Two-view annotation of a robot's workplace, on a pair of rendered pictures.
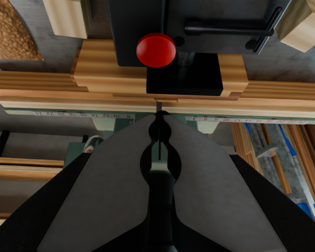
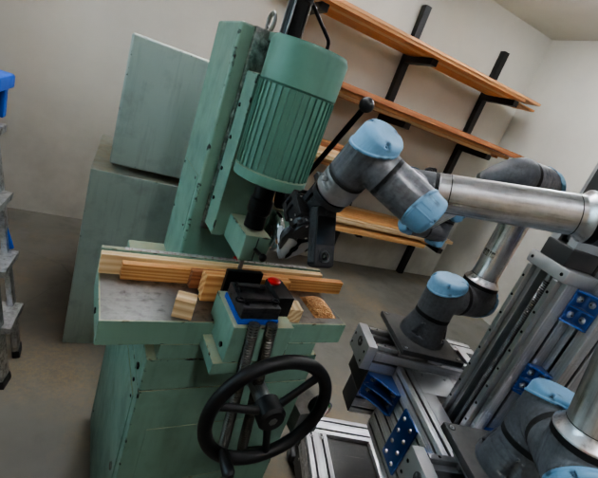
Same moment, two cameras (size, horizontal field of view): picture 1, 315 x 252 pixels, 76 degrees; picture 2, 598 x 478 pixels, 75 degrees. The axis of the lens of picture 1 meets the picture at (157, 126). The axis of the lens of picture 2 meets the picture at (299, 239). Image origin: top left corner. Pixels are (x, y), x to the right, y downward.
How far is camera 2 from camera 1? 0.74 m
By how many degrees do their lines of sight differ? 33
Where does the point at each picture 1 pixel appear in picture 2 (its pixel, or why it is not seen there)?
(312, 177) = not seen: outside the picture
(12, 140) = not seen: hidden behind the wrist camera
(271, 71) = (164, 286)
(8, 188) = not seen: hidden behind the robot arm
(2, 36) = (317, 303)
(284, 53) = (167, 296)
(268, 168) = not seen: outside the picture
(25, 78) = (308, 287)
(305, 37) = (187, 296)
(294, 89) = (143, 273)
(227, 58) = (212, 291)
